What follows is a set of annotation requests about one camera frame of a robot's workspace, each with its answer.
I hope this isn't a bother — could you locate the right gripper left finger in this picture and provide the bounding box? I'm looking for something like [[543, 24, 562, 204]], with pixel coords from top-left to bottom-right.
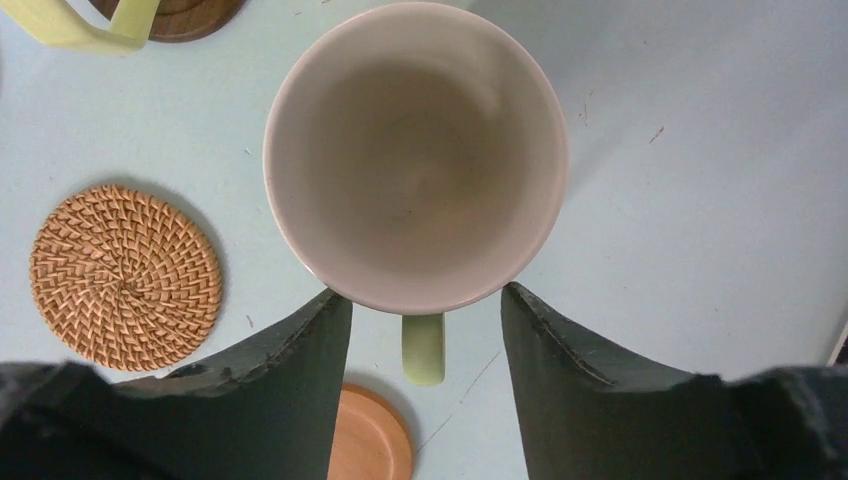
[[1, 290, 352, 479]]

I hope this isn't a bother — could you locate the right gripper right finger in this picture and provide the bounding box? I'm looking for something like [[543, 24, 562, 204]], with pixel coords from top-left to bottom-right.
[[501, 282, 847, 479]]

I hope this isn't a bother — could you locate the woven rattan coaster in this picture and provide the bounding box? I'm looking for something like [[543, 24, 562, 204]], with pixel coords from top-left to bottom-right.
[[29, 184, 223, 372]]

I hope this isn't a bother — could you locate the green mug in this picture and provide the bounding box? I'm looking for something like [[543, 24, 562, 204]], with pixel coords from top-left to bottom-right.
[[263, 1, 569, 386]]

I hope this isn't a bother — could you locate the yellow-green mug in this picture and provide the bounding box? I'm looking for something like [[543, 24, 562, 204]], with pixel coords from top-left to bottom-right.
[[1, 0, 160, 55]]

